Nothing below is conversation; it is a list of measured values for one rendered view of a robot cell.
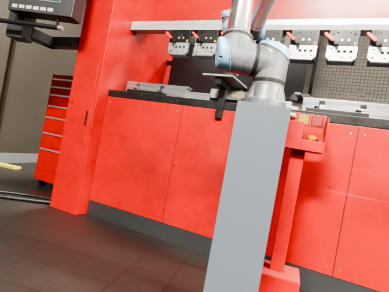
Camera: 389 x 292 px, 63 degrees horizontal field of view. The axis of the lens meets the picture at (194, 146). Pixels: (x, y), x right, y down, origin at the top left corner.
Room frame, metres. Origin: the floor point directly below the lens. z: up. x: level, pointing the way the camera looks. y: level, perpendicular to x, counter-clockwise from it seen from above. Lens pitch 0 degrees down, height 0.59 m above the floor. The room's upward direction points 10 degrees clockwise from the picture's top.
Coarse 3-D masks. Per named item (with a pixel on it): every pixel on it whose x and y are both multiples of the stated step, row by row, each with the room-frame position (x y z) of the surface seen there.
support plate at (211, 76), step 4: (208, 76) 1.79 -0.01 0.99; (212, 76) 1.77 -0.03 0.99; (220, 76) 1.74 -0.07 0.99; (224, 76) 1.72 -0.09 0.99; (228, 76) 1.70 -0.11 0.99; (232, 76) 1.69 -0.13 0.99; (212, 80) 1.86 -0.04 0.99; (228, 80) 1.79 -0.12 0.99; (232, 80) 1.77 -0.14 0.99; (236, 80) 1.75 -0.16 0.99; (232, 84) 1.87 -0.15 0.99; (236, 84) 1.85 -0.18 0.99; (240, 84) 1.83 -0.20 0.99; (244, 88) 1.92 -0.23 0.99
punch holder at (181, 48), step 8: (176, 32) 2.14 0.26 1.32; (184, 32) 2.11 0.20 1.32; (176, 40) 2.14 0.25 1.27; (184, 40) 2.11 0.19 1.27; (192, 40) 2.13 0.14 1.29; (168, 48) 2.15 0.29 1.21; (176, 48) 2.13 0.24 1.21; (184, 48) 2.10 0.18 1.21; (192, 48) 2.16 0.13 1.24; (176, 56) 2.19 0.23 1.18; (184, 56) 2.15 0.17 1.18
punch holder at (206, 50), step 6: (198, 30) 2.07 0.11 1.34; (204, 30) 2.05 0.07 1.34; (210, 30) 2.03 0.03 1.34; (216, 30) 2.01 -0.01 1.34; (204, 36) 2.05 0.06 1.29; (210, 36) 2.03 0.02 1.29; (216, 36) 2.01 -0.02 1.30; (198, 42) 2.06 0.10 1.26; (204, 42) 2.04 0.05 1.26; (210, 42) 2.03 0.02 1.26; (198, 48) 2.06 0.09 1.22; (204, 48) 2.04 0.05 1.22; (210, 48) 2.02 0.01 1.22; (198, 54) 2.05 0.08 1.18; (204, 54) 2.03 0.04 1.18; (210, 54) 2.02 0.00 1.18
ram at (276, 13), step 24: (144, 0) 2.28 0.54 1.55; (168, 0) 2.19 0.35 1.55; (192, 0) 2.11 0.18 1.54; (216, 0) 2.03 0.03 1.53; (288, 0) 1.83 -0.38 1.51; (312, 0) 1.78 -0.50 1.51; (336, 0) 1.72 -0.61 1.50; (360, 0) 1.67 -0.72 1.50; (384, 0) 1.62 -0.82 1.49; (336, 24) 1.71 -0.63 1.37; (360, 24) 1.66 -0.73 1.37; (384, 24) 1.61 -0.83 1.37
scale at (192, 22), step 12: (132, 24) 2.31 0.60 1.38; (144, 24) 2.26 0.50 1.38; (156, 24) 2.22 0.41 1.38; (168, 24) 2.17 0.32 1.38; (180, 24) 2.13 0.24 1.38; (192, 24) 2.09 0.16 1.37; (204, 24) 2.06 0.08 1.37; (216, 24) 2.02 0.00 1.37; (276, 24) 1.85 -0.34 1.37; (288, 24) 1.82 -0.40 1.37; (300, 24) 1.79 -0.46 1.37; (312, 24) 1.76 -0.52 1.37
